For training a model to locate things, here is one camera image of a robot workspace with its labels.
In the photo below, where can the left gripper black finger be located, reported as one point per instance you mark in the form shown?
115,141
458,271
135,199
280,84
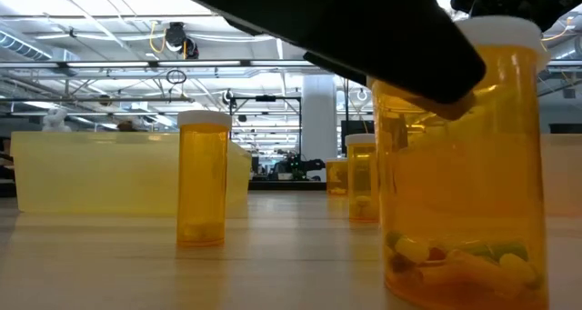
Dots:
341,28

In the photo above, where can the large orange pill bottle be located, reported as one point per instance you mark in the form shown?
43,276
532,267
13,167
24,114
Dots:
336,178
464,187

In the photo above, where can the small orange pill bottle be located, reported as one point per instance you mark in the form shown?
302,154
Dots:
361,178
202,178

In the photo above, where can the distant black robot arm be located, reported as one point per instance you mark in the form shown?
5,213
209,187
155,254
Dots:
295,166

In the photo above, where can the orange translucent plastic bin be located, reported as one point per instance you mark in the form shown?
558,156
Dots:
564,173

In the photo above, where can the yellow translucent plastic bin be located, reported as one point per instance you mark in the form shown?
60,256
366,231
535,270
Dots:
91,173

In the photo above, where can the black monitor screen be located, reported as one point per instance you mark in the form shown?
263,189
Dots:
566,128
357,127

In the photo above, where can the white building pillar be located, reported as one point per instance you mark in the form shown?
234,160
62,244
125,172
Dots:
318,132

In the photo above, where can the long ceiling light strip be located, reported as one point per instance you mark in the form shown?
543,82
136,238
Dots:
136,64

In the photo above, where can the white figure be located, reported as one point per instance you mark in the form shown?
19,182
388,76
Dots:
55,119

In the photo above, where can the distant black station frame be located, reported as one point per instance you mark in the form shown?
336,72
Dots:
266,98

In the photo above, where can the silver ventilation duct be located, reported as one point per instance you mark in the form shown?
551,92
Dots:
23,46

